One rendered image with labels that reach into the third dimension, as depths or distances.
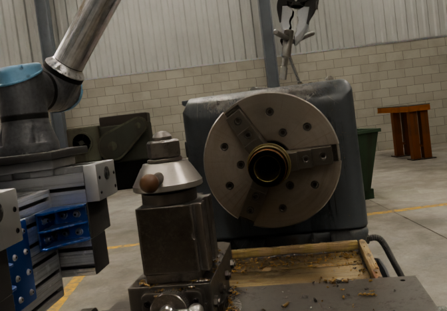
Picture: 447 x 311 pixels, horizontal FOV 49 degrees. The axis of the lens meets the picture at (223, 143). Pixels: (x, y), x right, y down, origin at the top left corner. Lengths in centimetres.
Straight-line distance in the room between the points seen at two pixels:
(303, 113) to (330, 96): 18
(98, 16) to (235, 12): 1008
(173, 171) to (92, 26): 90
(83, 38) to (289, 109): 60
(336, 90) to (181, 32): 1013
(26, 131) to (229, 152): 51
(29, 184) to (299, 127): 67
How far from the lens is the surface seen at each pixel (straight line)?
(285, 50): 116
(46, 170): 128
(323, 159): 108
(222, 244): 68
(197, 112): 130
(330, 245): 106
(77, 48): 140
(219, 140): 113
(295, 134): 111
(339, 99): 127
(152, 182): 49
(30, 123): 131
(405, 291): 62
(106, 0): 138
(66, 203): 126
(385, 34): 1199
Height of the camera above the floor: 119
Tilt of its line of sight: 3 degrees down
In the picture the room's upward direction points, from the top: 7 degrees counter-clockwise
